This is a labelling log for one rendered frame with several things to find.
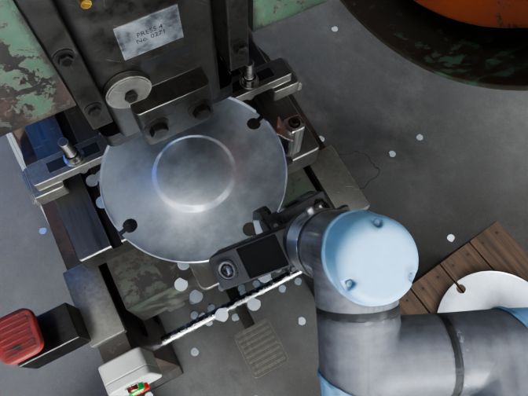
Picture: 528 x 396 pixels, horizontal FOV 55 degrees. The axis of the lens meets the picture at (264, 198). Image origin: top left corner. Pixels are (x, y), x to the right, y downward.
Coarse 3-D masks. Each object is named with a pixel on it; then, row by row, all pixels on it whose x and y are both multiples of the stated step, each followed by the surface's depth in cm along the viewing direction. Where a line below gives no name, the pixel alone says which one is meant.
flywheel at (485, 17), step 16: (416, 0) 64; (432, 0) 62; (448, 0) 59; (464, 0) 57; (480, 0) 54; (496, 0) 52; (512, 0) 51; (448, 16) 60; (464, 16) 58; (480, 16) 56; (496, 16) 53; (512, 16) 51
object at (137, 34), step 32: (64, 0) 45; (96, 0) 47; (128, 0) 49; (160, 0) 51; (192, 0) 53; (96, 32) 50; (128, 32) 52; (160, 32) 54; (192, 32) 57; (96, 64) 54; (128, 64) 57; (160, 64) 59; (192, 64) 62; (128, 96) 58; (160, 96) 61; (192, 96) 63; (128, 128) 67; (160, 128) 63
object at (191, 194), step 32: (192, 128) 82; (224, 128) 82; (128, 160) 79; (160, 160) 79; (192, 160) 79; (224, 160) 79; (256, 160) 80; (128, 192) 78; (160, 192) 77; (192, 192) 77; (224, 192) 77; (256, 192) 78; (160, 224) 76; (192, 224) 76; (224, 224) 76; (160, 256) 74; (192, 256) 74
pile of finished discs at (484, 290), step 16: (480, 272) 118; (496, 272) 118; (480, 288) 117; (496, 288) 117; (512, 288) 117; (448, 304) 115; (464, 304) 116; (480, 304) 116; (496, 304) 116; (512, 304) 116
